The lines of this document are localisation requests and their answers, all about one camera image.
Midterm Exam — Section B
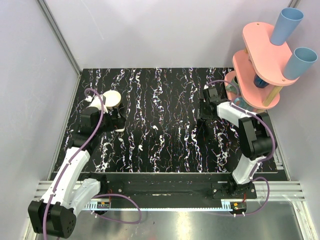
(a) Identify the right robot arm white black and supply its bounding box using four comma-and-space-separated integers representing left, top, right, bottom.
198, 87, 277, 199

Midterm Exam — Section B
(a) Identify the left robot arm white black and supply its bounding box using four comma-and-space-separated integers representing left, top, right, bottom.
27, 90, 126, 239

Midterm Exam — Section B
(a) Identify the white earbud case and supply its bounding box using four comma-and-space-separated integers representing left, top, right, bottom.
114, 127, 125, 133

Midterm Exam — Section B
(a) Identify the cream round bowl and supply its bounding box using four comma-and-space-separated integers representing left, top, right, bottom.
102, 90, 122, 109

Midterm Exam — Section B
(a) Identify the blue patterned mug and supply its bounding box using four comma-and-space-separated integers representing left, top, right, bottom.
233, 97, 254, 111

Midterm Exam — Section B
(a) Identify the green ceramic mug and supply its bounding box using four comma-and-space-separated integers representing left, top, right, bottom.
225, 76, 240, 95

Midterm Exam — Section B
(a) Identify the black marble mat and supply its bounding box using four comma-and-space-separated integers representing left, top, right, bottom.
56, 67, 287, 174

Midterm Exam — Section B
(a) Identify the dark blue cup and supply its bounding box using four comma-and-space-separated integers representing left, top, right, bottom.
253, 74, 269, 89

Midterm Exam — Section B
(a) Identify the pink three tier shelf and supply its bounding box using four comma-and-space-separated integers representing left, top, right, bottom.
232, 22, 297, 110

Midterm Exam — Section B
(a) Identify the blue cup front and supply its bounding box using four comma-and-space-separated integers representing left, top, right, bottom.
283, 47, 318, 81

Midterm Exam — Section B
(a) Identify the blue cup rear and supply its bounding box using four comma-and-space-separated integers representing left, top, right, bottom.
270, 7, 304, 46

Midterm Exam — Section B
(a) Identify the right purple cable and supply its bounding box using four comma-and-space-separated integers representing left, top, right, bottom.
206, 79, 277, 217

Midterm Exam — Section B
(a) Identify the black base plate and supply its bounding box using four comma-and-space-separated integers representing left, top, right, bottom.
101, 172, 257, 201

